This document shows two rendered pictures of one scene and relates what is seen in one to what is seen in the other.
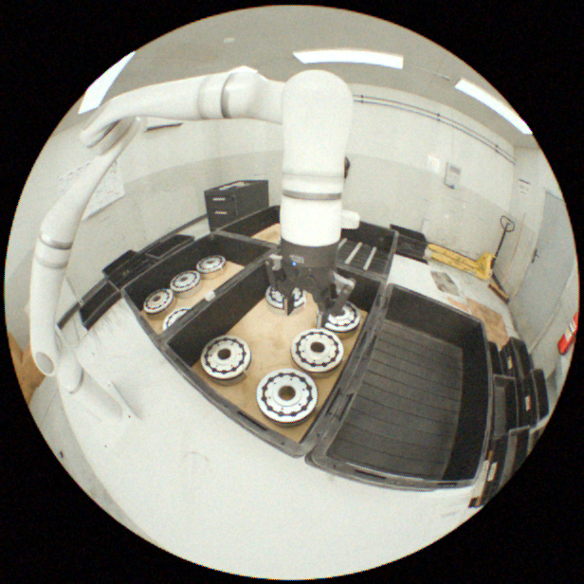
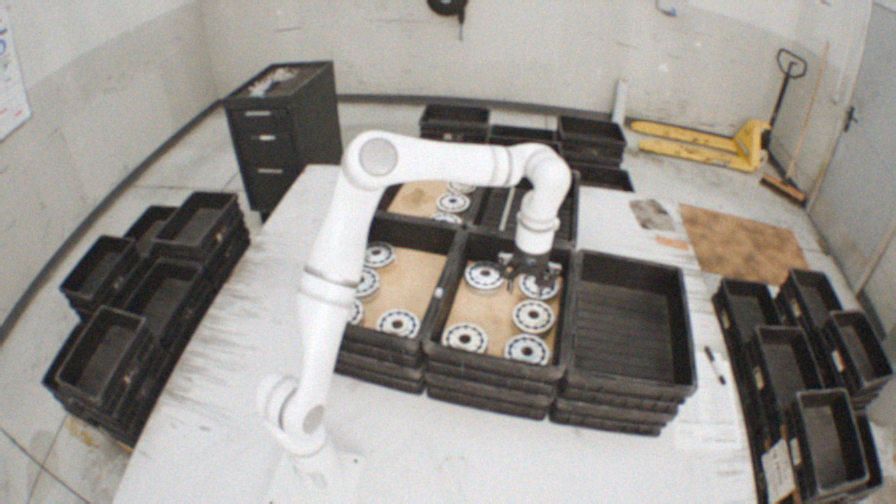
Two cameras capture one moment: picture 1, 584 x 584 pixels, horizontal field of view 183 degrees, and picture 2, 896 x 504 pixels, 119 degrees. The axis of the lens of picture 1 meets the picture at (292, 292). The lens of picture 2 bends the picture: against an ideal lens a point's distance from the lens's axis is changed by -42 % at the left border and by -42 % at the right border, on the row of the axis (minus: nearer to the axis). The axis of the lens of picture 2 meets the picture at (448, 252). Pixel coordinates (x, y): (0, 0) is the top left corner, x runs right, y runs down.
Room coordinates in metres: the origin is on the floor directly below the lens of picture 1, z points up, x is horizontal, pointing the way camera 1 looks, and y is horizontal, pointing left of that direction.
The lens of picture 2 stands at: (-0.39, 0.34, 1.66)
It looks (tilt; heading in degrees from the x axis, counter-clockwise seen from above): 41 degrees down; 343
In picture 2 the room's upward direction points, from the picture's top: straight up
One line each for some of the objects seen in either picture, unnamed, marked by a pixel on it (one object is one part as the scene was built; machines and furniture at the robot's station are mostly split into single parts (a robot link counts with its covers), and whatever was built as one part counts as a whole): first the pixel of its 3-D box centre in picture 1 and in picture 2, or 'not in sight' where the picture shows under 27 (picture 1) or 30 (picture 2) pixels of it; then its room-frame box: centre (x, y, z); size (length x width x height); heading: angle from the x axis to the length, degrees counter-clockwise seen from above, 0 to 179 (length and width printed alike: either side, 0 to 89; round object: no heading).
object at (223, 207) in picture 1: (240, 221); (291, 143); (2.19, 0.60, 0.45); 0.60 x 0.45 x 0.90; 155
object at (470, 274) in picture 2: (285, 293); (485, 274); (0.39, 0.01, 0.86); 0.10 x 0.10 x 0.01
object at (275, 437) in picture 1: (287, 315); (508, 294); (0.26, 0.01, 0.92); 0.40 x 0.30 x 0.02; 149
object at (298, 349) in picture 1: (317, 349); (533, 316); (0.22, -0.05, 0.86); 0.10 x 0.10 x 0.01
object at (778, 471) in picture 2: (475, 481); (778, 471); (-0.42, -0.84, 0.41); 0.31 x 0.02 x 0.16; 155
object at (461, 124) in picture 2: not in sight; (455, 147); (1.96, -0.40, 0.37); 0.40 x 0.30 x 0.45; 65
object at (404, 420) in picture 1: (425, 388); (627, 330); (0.10, -0.25, 0.87); 0.40 x 0.30 x 0.11; 149
